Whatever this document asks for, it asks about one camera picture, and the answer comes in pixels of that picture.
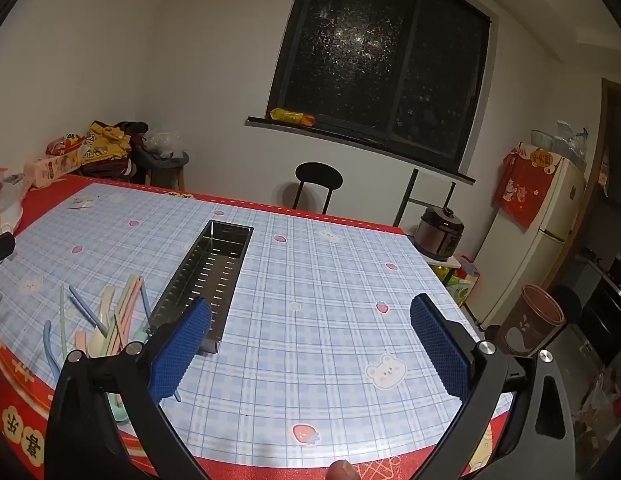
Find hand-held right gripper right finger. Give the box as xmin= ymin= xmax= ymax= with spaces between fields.
xmin=409 ymin=293 xmax=577 ymax=480

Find kitchen stove counter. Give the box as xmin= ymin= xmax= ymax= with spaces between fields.
xmin=581 ymin=255 xmax=621 ymax=366

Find brown trash bin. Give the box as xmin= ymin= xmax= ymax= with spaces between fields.
xmin=495 ymin=284 xmax=566 ymax=358

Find dark sliding window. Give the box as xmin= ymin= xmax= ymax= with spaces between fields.
xmin=268 ymin=0 xmax=493 ymax=173

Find colourful packaging box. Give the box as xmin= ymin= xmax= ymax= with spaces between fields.
xmin=443 ymin=257 xmax=481 ymax=306

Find dark rice cooker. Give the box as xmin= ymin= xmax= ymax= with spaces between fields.
xmin=415 ymin=205 xmax=465 ymax=261

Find yellow and maroon bag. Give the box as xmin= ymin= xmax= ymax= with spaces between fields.
xmin=80 ymin=120 xmax=151 ymax=181

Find white fridge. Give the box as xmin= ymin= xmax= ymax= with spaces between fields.
xmin=465 ymin=152 xmax=589 ymax=328

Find wooden door frame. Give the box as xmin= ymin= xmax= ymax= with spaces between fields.
xmin=588 ymin=77 xmax=621 ymax=261

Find white plastic bowl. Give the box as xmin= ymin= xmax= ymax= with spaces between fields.
xmin=0 ymin=180 xmax=25 ymax=233

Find black metal frame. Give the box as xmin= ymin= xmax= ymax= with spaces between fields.
xmin=393 ymin=168 xmax=457 ymax=228

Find yellow snack packet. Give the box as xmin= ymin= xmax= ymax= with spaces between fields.
xmin=269 ymin=108 xmax=316 ymax=127

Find crumpled clear plastic bags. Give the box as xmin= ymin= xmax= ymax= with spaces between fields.
xmin=555 ymin=120 xmax=590 ymax=163

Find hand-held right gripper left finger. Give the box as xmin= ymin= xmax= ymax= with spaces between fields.
xmin=44 ymin=297 xmax=214 ymax=480

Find grey round stool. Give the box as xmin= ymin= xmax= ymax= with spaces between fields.
xmin=135 ymin=150 xmax=190 ymax=191

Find black round-back chair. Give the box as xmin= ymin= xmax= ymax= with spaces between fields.
xmin=551 ymin=284 xmax=584 ymax=333
xmin=292 ymin=162 xmax=344 ymax=215

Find perforated metal cutlery tray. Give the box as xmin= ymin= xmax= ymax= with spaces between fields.
xmin=149 ymin=220 xmax=254 ymax=357

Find cream spoon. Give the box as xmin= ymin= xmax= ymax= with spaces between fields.
xmin=93 ymin=287 xmax=117 ymax=358

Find black window sill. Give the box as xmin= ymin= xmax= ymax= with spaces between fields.
xmin=246 ymin=116 xmax=477 ymax=184

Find red snack bag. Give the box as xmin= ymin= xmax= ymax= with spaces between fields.
xmin=45 ymin=132 xmax=86 ymax=156

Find blue plaid tablecloth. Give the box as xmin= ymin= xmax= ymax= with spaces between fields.
xmin=0 ymin=175 xmax=521 ymax=480

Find person's right hand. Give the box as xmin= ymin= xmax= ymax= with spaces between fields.
xmin=327 ymin=460 xmax=362 ymax=480

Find red printed cloth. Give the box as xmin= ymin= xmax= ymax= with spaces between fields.
xmin=492 ymin=142 xmax=556 ymax=231

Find clear plastic bag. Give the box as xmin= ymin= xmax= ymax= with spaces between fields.
xmin=145 ymin=131 xmax=184 ymax=156

